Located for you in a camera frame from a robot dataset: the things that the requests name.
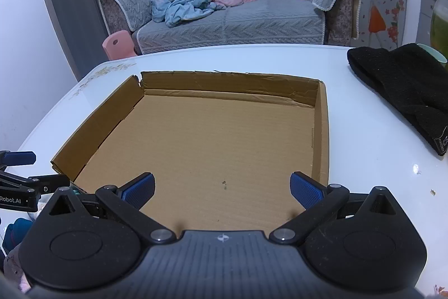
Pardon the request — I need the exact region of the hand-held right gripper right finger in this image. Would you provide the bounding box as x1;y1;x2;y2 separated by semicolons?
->
269;172;398;245

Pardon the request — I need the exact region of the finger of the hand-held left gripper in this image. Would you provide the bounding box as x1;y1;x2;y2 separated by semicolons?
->
0;151;37;167
0;170;71;196

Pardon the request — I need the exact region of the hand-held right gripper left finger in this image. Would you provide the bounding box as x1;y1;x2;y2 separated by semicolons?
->
49;172;177;245

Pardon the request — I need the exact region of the blue and white sock bundle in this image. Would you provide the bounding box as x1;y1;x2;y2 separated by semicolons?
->
3;218;35;252

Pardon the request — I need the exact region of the brown cardboard box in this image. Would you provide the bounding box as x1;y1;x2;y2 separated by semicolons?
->
51;71;330;233

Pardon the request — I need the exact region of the black knit hat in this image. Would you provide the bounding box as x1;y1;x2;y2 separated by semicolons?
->
347;43;448;157

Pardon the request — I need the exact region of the pink plastic stool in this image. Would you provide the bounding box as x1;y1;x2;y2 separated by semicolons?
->
102;30;138;61

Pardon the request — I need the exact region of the grey quilted sofa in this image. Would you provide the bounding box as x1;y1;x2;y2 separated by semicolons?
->
99;0;363;56

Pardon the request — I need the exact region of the grey cabinet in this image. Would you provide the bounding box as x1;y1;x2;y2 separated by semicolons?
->
416;0;442;45

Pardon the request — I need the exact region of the glass fish bowl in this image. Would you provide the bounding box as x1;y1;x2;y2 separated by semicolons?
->
430;0;448;54

